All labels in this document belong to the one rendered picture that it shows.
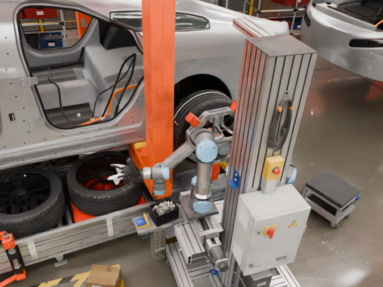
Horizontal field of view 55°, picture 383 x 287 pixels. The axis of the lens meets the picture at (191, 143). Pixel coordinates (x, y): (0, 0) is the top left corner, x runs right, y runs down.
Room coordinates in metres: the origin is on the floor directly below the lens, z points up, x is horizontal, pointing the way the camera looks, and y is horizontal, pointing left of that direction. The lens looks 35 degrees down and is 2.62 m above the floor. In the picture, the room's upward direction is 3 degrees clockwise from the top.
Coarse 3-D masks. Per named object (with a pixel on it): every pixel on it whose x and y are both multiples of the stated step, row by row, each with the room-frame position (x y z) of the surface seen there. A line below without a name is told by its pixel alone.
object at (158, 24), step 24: (144, 0) 2.23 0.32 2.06; (168, 0) 2.20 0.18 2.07; (144, 24) 2.25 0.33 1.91; (168, 24) 2.20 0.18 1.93; (144, 48) 2.26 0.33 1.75; (168, 48) 2.20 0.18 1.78; (144, 72) 2.27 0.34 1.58; (168, 72) 2.20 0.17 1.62; (168, 96) 2.20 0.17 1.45; (168, 120) 2.20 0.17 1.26; (168, 144) 2.20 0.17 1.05; (168, 192) 2.20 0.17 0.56
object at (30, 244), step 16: (128, 208) 2.17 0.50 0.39; (144, 208) 2.20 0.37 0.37; (80, 224) 1.97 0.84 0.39; (96, 224) 2.01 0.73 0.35; (112, 224) 2.07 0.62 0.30; (16, 240) 1.78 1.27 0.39; (32, 240) 1.80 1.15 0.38; (48, 240) 1.85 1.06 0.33; (64, 240) 1.90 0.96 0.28; (0, 256) 1.69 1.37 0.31; (32, 256) 1.78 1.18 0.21
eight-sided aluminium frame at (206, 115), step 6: (222, 108) 2.66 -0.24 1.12; (228, 108) 2.66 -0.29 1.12; (204, 114) 2.56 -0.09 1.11; (210, 114) 2.55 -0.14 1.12; (216, 114) 2.58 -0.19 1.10; (222, 114) 2.60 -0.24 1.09; (234, 114) 2.66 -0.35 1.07; (204, 120) 2.53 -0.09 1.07; (192, 126) 2.53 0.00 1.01; (198, 126) 2.51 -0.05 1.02; (186, 132) 2.51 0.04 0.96; (192, 132) 2.48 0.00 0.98; (186, 138) 2.51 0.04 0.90; (192, 156) 2.49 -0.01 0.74; (222, 156) 2.66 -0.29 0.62; (228, 156) 2.65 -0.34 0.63; (216, 162) 2.60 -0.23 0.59
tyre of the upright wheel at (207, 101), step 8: (192, 96) 2.77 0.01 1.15; (200, 96) 2.75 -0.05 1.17; (208, 96) 2.75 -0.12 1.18; (216, 96) 2.75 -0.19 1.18; (224, 96) 2.82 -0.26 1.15; (192, 104) 2.67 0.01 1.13; (200, 104) 2.64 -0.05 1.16; (208, 104) 2.64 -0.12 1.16; (216, 104) 2.67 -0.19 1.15; (224, 104) 2.70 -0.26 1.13; (176, 112) 2.70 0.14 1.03; (184, 112) 2.63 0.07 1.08; (192, 112) 2.59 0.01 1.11; (200, 112) 2.60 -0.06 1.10; (176, 120) 2.63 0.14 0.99; (184, 120) 2.56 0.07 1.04; (176, 128) 2.58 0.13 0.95; (184, 128) 2.54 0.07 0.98; (176, 136) 2.55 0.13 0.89; (184, 136) 2.54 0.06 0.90; (176, 144) 2.55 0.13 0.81; (192, 160) 2.58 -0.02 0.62
